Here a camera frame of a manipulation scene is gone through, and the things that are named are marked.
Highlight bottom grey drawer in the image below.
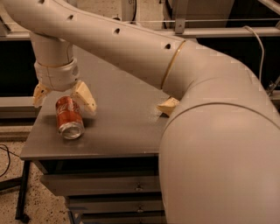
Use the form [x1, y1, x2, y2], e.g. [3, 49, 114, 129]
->
[81, 211, 167, 224]

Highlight middle grey drawer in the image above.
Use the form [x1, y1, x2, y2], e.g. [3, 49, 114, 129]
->
[66, 194, 164, 214]

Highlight grey drawer cabinet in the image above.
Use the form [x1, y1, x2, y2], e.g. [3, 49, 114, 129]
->
[21, 48, 168, 224]

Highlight white cable at right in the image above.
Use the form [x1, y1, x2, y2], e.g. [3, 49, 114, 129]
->
[242, 25, 266, 83]

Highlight grey drawer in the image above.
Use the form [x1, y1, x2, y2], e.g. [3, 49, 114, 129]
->
[40, 172, 160, 196]
[66, 194, 164, 214]
[81, 211, 167, 224]

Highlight black cable on floor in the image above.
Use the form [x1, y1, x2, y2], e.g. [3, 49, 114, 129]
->
[0, 144, 21, 179]

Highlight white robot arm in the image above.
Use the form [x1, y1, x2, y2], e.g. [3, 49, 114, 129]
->
[3, 0, 280, 224]

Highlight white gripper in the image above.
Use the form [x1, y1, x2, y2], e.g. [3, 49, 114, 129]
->
[33, 59, 97, 115]

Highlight black metal stand leg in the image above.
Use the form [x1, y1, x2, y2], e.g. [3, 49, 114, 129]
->
[0, 161, 31, 224]

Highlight sea salt chips bag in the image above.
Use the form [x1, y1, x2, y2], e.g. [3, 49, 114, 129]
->
[157, 97, 179, 116]

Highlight top grey drawer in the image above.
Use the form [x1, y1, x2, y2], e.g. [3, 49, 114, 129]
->
[40, 172, 160, 196]

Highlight red coke can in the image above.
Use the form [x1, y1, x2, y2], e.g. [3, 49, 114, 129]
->
[56, 96, 84, 140]

